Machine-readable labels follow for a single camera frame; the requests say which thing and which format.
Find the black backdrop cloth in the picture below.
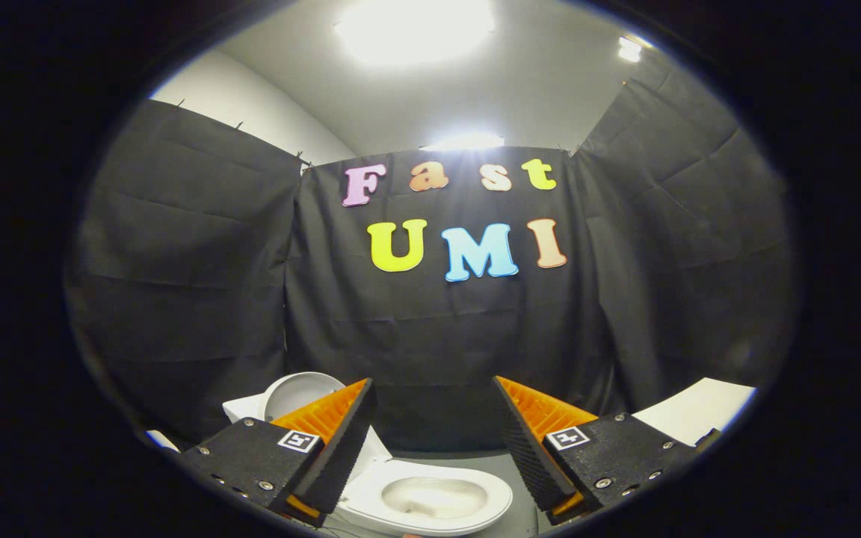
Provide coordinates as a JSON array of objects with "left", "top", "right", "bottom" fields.
[{"left": 64, "top": 75, "right": 801, "bottom": 454}]

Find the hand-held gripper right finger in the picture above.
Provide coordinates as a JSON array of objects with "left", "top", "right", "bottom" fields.
[{"left": 492, "top": 375, "right": 702, "bottom": 527}]

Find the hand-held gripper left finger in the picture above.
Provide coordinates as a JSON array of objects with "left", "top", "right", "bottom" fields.
[{"left": 181, "top": 377, "right": 377, "bottom": 525}]

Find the large ceiling light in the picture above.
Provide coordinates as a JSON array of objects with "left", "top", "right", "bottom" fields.
[{"left": 333, "top": 0, "right": 497, "bottom": 68}]

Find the white toilet tank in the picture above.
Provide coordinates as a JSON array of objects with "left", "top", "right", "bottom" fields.
[{"left": 222, "top": 394, "right": 268, "bottom": 426}]

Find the white drawer cabinet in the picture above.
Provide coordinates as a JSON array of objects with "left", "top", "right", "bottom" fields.
[{"left": 631, "top": 377, "right": 757, "bottom": 448}]

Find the white toilet bowl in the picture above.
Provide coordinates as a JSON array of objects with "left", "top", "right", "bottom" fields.
[{"left": 335, "top": 426, "right": 514, "bottom": 537}]

